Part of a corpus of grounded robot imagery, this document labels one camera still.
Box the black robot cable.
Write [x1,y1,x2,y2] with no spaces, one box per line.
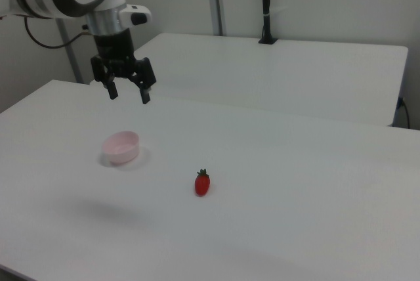
[24,16,91,49]

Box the red toy strawberry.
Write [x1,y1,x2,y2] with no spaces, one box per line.
[194,168,211,197]

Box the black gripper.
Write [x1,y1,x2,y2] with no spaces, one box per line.
[90,28,158,105]

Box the white side table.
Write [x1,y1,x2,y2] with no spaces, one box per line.
[132,32,410,127]

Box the pink plastic bowl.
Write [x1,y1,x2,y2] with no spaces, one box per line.
[100,131,140,165]

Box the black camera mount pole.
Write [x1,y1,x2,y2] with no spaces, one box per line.
[258,0,278,45]

